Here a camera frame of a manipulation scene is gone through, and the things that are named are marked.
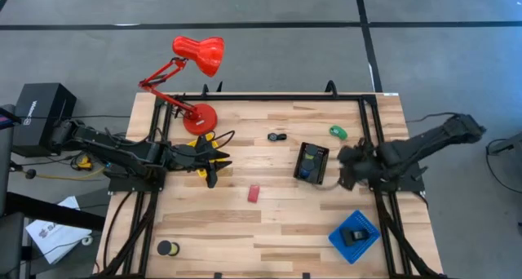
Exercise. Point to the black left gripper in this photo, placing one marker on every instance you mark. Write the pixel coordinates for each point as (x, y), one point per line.
(187, 156)

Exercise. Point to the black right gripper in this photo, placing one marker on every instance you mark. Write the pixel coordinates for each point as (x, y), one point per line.
(359, 165)

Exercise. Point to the black plastic basket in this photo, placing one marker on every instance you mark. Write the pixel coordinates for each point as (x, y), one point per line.
(323, 165)

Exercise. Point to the green sand hourglass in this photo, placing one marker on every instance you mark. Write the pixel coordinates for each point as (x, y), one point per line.
(312, 150)

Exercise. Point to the blue sand hourglass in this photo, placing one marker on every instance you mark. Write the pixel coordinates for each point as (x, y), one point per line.
(305, 173)

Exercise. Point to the small dark rectangular case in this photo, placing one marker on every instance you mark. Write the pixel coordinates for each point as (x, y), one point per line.
(348, 237)

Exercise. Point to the clear jar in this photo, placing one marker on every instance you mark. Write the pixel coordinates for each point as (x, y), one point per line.
(165, 248)

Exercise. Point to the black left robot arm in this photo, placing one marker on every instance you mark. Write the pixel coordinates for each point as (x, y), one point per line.
(122, 152)

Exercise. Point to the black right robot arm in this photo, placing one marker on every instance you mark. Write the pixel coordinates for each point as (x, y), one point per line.
(428, 142)

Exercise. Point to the yellow plastic basket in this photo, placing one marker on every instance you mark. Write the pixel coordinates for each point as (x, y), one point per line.
(202, 173)

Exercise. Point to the red desk lamp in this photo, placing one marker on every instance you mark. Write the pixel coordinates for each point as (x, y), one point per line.
(202, 120)

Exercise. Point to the red rectangular block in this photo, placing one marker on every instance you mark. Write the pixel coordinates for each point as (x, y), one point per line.
(253, 193)

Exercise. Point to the blue plastic basket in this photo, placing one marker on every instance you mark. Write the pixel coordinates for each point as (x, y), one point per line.
(355, 254)

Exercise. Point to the black furniture beam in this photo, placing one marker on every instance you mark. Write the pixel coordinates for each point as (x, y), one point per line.
(49, 213)

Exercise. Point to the black cardboard box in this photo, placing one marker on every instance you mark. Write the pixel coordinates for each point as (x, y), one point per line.
(41, 107)

